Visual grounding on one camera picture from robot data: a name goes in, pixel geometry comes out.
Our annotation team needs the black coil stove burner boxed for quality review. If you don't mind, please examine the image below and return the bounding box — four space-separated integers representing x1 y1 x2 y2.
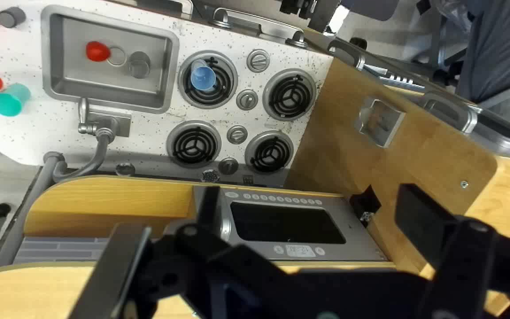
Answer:
244 129 295 175
261 67 316 121
176 49 238 109
164 118 222 168

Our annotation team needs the person in gray clothes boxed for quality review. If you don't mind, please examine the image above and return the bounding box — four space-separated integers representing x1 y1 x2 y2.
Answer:
451 0 510 120

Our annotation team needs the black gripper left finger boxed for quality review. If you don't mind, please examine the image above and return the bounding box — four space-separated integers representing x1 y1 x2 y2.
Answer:
173 183 281 292

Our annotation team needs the white speckled countertop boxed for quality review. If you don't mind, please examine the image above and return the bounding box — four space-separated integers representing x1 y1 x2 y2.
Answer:
0 0 334 187

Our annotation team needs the silver toy faucet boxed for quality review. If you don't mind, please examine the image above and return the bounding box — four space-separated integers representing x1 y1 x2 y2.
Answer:
0 157 52 274

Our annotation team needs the red round toy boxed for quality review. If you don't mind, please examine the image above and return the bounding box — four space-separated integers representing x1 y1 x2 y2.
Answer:
84 38 113 63

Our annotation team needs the wooden toy kitchen frame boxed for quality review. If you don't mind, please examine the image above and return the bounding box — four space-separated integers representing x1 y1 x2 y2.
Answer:
0 54 510 319

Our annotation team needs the gray stove knob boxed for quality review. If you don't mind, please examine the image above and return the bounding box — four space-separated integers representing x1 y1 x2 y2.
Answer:
233 86 259 113
244 47 270 74
224 123 249 146
215 155 240 176

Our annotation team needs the teal cup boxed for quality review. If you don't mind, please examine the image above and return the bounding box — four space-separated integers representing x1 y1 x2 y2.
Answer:
0 81 31 118

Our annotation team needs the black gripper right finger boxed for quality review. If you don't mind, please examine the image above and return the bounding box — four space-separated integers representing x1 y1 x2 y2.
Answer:
392 182 500 319

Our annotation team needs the gray vent grille panel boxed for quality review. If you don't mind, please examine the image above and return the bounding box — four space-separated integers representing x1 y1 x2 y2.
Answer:
13 235 111 263

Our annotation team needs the gray toy faucet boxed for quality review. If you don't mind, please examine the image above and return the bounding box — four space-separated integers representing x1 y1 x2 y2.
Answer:
40 95 134 182

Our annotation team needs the gray cylinder toy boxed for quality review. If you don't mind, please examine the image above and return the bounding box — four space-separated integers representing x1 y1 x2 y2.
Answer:
0 4 28 29

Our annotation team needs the small gray cup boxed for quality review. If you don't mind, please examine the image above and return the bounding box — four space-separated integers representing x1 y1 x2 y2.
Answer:
125 49 153 79

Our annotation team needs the blue cup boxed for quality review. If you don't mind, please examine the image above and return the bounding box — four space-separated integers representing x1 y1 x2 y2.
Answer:
187 59 219 93

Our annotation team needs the gray toy sink basin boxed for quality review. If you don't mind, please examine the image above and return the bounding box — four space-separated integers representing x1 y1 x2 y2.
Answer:
38 4 180 113

